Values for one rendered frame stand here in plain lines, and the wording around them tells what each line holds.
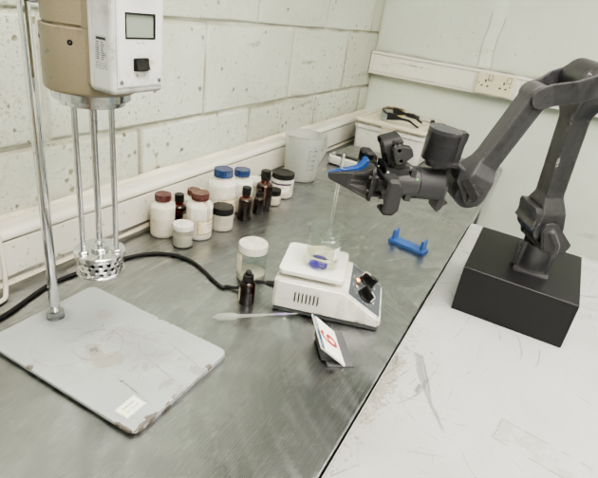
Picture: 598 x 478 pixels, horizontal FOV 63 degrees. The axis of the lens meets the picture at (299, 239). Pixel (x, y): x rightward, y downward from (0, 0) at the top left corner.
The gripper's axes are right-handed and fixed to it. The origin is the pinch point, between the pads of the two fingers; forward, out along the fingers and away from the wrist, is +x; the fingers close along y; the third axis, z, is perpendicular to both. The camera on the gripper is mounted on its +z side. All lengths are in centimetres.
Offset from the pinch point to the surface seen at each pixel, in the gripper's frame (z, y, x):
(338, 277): -17.4, 4.8, -0.4
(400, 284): -26.1, -8.4, -18.8
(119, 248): -8.5, 14.8, 35.0
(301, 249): -17.4, -5.1, 4.9
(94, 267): -10.4, 17.2, 37.8
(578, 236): -46, -88, -132
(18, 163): -7, -11, 56
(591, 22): 34, -103, -112
